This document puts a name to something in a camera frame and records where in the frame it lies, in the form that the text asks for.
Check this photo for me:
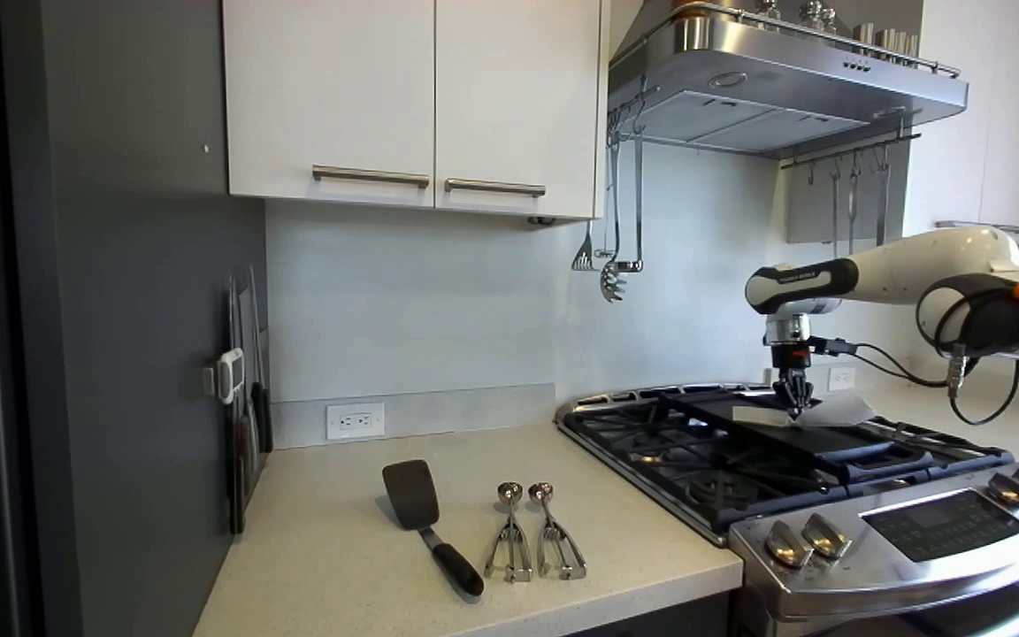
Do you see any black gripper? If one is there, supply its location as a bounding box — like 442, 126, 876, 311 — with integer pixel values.
766, 337, 819, 424

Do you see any white cloth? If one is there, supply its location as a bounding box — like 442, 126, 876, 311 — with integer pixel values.
730, 389, 876, 432

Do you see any black griddle tray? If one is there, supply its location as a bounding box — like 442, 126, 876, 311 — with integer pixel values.
668, 385, 895, 466

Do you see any stainless steel gas range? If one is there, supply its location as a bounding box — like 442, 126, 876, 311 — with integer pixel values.
551, 384, 1019, 637

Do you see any grey hanging utensil rack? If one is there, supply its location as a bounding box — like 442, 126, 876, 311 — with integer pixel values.
777, 127, 924, 249

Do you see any hanging metal ladle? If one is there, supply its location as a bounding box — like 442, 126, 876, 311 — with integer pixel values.
595, 140, 647, 305

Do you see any hanging metal slotted turner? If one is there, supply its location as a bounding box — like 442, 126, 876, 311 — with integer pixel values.
570, 134, 601, 278

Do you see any metal ice cream scoop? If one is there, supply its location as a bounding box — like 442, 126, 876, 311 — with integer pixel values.
523, 478, 592, 583
482, 478, 535, 583

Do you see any stainless steel range hood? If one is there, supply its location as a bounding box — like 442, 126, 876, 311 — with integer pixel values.
605, 0, 974, 159

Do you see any black spatula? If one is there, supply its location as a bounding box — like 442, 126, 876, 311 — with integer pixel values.
377, 457, 489, 603

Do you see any narrow white cabinet door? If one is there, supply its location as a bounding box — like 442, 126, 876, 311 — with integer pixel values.
432, 0, 605, 223

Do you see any white electrical outlet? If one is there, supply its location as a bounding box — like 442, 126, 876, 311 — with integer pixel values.
321, 400, 390, 448

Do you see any wide white cabinet door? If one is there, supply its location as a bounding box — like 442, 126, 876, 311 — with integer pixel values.
219, 0, 438, 213

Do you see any white kitchen timer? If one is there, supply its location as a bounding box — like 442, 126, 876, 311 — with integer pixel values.
209, 344, 250, 407

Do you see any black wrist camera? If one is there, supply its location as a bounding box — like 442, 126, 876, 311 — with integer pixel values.
803, 333, 862, 361

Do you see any black handled kitchen knife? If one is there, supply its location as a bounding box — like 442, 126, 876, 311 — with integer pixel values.
250, 333, 274, 459
219, 284, 246, 538
240, 280, 266, 478

